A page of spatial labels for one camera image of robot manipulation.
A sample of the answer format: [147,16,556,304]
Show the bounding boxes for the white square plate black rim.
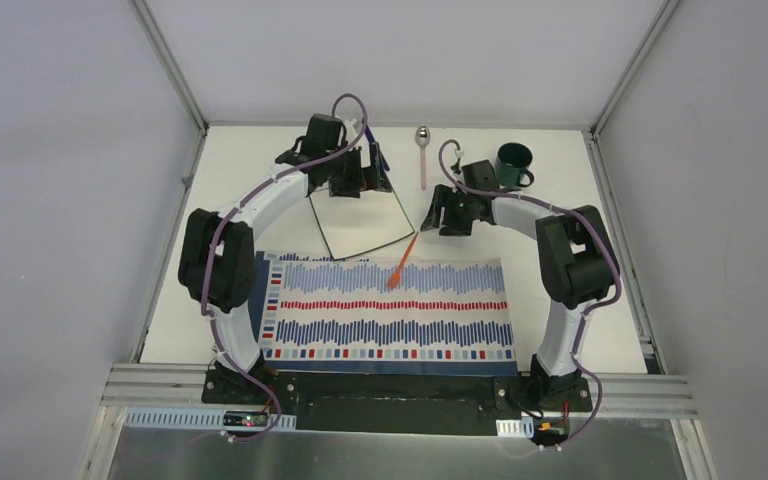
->
[309,189,415,260]

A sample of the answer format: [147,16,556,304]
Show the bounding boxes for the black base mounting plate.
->
[201,365,593,436]

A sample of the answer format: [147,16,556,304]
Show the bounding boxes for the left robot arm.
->
[177,142,388,405]

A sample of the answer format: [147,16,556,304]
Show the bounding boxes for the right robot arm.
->
[421,184,621,410]

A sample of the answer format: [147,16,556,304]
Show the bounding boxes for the metal spoon pink handle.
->
[414,125,431,190]

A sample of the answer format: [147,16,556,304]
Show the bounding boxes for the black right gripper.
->
[421,184,477,237]

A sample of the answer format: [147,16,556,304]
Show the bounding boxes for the aluminium frame rail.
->
[101,364,699,420]

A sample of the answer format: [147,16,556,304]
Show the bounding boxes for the blue striped placemat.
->
[248,252,518,376]

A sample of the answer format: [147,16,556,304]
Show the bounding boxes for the dark green mug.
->
[496,142,535,189]

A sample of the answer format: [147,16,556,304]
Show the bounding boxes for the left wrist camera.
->
[275,113,348,166]

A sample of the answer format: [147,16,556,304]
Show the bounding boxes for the blue plastic knife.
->
[365,126,390,172]

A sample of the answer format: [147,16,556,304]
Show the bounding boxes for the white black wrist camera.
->
[462,159,500,192]

